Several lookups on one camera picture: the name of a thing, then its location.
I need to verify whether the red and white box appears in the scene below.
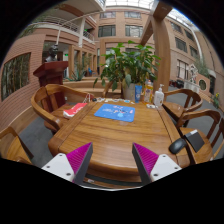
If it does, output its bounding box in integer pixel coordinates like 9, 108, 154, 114
63, 103, 86, 119

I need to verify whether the wooden armchair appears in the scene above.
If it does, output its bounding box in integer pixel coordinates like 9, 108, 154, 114
163, 89, 203, 121
31, 84, 94, 133

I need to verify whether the black computer mouse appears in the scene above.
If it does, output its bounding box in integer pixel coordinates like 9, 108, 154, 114
169, 138, 187, 154

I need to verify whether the blue carton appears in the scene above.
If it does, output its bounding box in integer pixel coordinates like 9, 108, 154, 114
135, 85, 142, 103

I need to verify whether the green potted plant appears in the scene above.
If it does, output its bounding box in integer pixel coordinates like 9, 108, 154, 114
94, 40, 161, 90

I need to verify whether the wooden chair near right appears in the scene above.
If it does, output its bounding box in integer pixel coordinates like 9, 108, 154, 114
176, 109, 224, 164

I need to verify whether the wooden chair near left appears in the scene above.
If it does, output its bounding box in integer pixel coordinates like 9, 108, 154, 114
0, 127, 33, 165

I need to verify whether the wooden armchair far right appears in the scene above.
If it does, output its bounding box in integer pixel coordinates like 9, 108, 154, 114
163, 89, 203, 121

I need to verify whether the blue mouse pad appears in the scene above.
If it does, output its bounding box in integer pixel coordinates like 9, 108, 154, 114
95, 104, 135, 122

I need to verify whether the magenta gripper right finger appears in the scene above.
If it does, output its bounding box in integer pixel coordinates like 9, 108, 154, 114
131, 142, 183, 186

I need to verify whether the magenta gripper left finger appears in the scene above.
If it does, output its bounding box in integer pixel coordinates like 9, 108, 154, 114
41, 142, 94, 185

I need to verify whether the yellow drink bottle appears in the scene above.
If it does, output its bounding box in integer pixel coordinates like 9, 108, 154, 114
144, 81, 153, 102

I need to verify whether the wooden chair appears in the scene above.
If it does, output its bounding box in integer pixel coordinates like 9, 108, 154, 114
0, 127, 33, 165
176, 109, 224, 164

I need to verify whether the wooden pillar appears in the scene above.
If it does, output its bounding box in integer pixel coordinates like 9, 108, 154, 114
140, 0, 172, 91

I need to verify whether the wooden armchair far left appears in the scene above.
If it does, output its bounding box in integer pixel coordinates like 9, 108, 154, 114
31, 84, 94, 133

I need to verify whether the black notebook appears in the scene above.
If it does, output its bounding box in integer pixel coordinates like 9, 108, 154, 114
184, 130, 205, 152

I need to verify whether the white plant pot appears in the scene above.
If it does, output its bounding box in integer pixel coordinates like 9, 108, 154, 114
123, 83, 135, 101

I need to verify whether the dark red wooden podium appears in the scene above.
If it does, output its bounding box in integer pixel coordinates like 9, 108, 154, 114
32, 60, 70, 113

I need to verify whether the dark bust statue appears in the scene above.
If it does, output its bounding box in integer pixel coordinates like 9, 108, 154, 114
45, 44, 58, 62

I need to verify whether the white pump sanitizer bottle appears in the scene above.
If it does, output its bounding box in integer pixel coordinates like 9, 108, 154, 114
154, 84, 164, 106

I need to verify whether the wooden table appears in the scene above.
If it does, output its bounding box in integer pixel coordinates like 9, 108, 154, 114
48, 102, 180, 182

